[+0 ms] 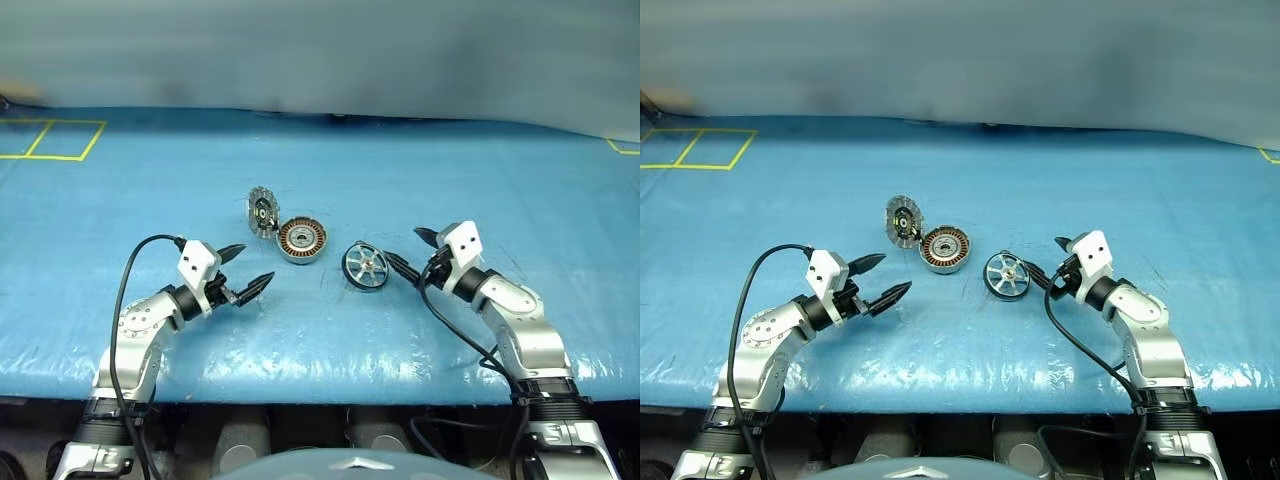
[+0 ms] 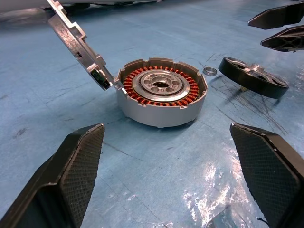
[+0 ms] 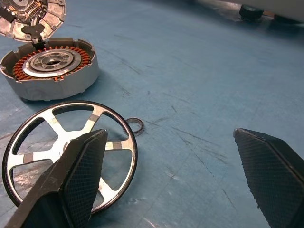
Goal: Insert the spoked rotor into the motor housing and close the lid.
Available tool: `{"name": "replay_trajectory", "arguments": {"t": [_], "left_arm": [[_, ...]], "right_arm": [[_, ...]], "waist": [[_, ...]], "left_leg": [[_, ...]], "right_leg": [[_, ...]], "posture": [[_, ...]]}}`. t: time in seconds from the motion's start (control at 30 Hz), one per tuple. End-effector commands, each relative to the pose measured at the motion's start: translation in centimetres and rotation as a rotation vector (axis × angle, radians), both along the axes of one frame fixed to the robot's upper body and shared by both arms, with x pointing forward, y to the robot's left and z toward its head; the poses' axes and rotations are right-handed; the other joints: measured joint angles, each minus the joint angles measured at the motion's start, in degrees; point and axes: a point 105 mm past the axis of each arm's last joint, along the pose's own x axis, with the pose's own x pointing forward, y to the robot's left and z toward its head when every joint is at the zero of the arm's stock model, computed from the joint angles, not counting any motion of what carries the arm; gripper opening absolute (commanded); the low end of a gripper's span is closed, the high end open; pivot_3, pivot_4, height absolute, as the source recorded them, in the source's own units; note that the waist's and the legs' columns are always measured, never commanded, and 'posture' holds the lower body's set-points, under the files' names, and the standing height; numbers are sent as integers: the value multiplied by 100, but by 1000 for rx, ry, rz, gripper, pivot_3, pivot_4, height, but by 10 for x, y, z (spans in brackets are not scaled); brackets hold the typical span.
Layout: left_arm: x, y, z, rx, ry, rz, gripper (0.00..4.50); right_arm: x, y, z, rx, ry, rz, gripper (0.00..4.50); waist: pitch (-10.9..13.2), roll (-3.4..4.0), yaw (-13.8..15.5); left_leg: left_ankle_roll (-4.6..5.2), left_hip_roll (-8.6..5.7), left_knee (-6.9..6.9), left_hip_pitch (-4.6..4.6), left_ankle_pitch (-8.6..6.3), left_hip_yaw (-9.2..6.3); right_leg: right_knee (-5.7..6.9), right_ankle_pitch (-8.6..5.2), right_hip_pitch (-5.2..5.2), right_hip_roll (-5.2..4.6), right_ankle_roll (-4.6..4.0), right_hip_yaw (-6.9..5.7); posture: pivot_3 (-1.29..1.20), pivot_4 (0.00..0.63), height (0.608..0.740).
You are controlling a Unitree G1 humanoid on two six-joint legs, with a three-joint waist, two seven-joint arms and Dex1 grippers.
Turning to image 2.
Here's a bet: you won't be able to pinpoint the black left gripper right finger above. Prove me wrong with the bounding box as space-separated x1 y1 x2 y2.
229 123 304 228

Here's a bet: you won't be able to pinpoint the small silver bearing ring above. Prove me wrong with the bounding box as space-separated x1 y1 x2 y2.
203 66 218 77

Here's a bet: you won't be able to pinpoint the silver motor housing copper windings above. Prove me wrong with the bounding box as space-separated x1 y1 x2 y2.
116 57 209 129

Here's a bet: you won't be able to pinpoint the black rotor with silver spokes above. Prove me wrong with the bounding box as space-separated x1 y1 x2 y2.
218 56 290 100

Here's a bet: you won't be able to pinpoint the motor rotor bell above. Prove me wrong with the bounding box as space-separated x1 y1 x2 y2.
47 0 128 95

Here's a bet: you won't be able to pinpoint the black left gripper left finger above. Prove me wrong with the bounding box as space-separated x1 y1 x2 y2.
0 123 105 228

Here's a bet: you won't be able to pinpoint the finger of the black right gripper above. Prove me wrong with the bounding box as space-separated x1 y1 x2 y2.
247 2 304 30
260 25 304 53

